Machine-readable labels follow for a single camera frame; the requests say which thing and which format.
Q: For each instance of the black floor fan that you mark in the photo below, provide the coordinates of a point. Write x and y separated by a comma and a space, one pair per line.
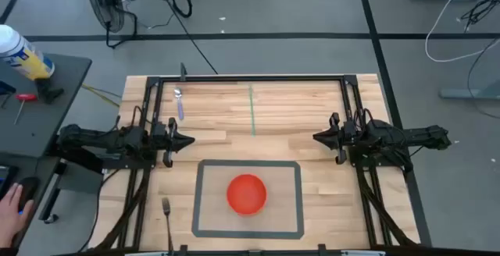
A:
102, 2

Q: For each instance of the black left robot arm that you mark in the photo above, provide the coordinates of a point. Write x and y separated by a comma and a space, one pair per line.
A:
97, 139

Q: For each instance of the small black object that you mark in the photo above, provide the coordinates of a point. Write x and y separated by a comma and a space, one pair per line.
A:
6, 89

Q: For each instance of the dark grey side table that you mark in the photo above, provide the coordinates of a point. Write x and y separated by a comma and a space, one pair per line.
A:
43, 131

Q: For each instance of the black aluminium table frame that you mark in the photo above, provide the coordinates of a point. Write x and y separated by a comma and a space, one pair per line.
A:
250, 78

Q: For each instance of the black desk leg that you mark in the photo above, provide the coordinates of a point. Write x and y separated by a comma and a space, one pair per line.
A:
52, 197

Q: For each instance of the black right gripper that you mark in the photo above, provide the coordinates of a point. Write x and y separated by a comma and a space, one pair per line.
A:
351, 133

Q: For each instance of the white-lidded yellow wipes canister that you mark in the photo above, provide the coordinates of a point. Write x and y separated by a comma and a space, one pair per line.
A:
23, 57

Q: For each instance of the black computer mouse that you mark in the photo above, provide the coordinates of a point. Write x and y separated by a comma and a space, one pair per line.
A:
29, 189

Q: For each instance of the dark keyboard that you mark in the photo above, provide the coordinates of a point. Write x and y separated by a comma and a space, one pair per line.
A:
6, 180

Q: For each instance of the red bowl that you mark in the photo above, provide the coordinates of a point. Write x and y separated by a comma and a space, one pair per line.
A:
247, 194

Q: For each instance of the person's hand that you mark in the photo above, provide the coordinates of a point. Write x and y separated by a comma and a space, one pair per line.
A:
9, 217

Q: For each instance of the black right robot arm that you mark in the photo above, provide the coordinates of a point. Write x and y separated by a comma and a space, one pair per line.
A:
402, 137

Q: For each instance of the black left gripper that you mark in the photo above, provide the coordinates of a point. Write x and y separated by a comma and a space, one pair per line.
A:
170, 146

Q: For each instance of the black hand tool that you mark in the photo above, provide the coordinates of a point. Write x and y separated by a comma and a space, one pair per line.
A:
47, 92

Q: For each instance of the small black clamp bracket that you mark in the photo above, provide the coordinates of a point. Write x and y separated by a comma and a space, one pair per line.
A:
183, 72

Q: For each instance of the beige mat with grey border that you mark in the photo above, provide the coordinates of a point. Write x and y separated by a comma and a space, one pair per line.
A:
211, 209

